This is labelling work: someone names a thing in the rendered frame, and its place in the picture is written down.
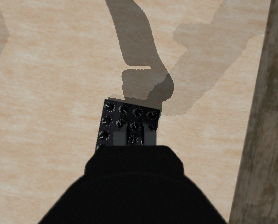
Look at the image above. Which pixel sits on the black knob box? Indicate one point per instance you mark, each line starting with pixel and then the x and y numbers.
pixel 115 114

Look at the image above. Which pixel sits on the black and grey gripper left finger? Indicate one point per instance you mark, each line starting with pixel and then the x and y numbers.
pixel 121 137

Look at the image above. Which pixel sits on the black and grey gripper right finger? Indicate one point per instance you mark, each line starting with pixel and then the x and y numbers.
pixel 148 136

